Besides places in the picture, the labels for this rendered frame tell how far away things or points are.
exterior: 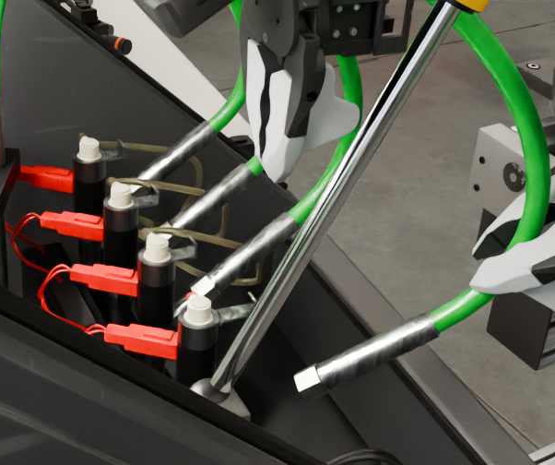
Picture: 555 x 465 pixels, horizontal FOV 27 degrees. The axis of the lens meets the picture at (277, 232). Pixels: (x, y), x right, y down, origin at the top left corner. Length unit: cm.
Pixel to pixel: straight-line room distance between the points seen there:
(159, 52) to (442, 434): 68
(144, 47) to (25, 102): 47
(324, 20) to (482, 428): 41
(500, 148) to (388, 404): 38
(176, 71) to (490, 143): 39
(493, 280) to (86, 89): 48
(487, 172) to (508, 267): 66
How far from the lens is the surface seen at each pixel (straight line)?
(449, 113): 367
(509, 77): 64
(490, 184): 133
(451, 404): 98
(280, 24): 69
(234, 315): 81
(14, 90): 102
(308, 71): 68
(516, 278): 67
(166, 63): 144
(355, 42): 72
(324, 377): 73
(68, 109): 105
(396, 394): 104
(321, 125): 74
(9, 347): 31
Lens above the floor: 157
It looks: 32 degrees down
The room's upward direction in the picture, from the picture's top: 5 degrees clockwise
